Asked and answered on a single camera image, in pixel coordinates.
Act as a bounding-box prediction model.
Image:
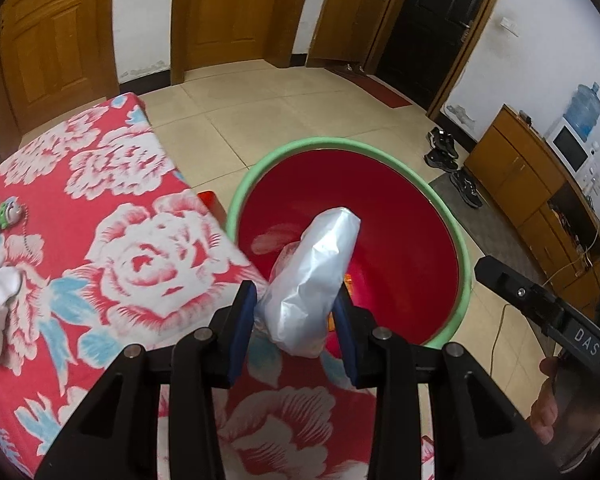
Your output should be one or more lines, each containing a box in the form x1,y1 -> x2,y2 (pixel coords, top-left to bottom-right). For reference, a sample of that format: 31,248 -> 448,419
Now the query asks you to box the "red floral tablecloth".
0,92 -> 436,480

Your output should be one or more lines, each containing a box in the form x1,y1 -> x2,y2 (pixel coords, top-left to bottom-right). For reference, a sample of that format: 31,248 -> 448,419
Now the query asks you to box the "blue water bottle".
564,82 -> 600,142

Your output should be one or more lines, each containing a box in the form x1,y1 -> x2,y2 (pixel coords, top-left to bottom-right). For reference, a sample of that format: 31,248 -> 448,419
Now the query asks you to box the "white microwave oven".
545,117 -> 598,177

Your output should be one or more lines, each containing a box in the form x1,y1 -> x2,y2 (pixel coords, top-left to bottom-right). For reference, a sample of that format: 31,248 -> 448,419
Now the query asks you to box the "red doormat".
324,65 -> 412,109

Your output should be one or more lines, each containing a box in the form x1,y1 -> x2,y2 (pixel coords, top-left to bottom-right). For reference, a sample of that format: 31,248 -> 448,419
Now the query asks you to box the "grey floor mat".
427,172 -> 551,286

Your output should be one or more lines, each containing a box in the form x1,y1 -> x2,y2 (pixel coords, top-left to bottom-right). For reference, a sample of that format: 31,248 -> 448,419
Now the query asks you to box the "green toy keychain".
0,200 -> 31,248

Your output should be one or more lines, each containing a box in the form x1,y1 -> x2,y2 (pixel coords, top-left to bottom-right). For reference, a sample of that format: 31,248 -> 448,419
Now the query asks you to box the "brown wooden door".
0,0 -> 120,133
171,0 -> 317,85

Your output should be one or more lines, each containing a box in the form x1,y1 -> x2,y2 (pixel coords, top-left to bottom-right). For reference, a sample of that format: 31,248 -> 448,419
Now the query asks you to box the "yellow cable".
489,302 -> 511,376

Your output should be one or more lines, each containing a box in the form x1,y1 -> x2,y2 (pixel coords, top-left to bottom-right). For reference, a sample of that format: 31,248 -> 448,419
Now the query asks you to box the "red plastic stool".
197,190 -> 227,223

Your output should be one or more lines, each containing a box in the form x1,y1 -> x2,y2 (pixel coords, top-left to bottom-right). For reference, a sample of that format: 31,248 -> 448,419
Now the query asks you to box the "white plastic bag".
252,205 -> 362,358

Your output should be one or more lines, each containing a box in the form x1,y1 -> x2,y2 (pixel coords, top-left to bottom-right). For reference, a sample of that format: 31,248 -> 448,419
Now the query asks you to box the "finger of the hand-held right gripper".
474,256 -> 568,328

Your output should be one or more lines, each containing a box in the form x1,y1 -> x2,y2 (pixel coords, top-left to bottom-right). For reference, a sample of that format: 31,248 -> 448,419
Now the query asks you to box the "wooden cabinet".
464,104 -> 600,318

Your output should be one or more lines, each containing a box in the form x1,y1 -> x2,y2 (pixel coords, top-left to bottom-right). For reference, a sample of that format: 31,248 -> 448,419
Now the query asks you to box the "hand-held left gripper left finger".
34,280 -> 259,480

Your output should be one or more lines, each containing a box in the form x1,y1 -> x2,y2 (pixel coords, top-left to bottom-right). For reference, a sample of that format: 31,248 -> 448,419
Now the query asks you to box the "person's right hand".
529,356 -> 563,446

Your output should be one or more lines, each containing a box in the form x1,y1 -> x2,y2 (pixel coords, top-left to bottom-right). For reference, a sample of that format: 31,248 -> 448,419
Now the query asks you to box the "red basin with green rim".
225,136 -> 476,348

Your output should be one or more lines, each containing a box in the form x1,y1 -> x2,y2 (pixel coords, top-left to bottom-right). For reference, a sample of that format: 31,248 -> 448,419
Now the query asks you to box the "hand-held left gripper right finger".
333,290 -> 563,480

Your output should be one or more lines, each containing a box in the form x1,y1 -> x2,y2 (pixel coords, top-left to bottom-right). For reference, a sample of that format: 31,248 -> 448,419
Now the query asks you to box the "black door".
362,0 -> 512,118

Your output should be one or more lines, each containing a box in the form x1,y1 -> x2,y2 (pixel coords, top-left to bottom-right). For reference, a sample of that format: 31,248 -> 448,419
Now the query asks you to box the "low wooden wall panel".
307,0 -> 387,67

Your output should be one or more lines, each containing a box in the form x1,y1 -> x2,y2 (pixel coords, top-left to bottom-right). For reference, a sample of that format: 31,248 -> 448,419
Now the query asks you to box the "black sneaker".
426,127 -> 460,158
424,149 -> 459,171
450,170 -> 483,209

